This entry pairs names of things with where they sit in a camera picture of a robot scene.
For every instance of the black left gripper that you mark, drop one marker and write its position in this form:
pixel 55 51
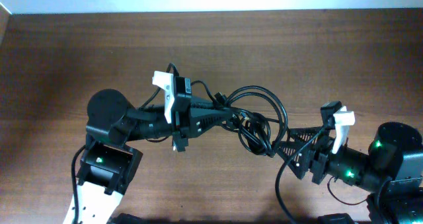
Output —
pixel 186 125

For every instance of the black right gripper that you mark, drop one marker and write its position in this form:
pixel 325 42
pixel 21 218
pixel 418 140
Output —
pixel 320 149

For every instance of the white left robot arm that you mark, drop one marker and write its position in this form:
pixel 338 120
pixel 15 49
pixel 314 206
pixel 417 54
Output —
pixel 108 164

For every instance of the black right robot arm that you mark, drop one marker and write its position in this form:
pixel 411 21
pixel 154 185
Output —
pixel 391 170

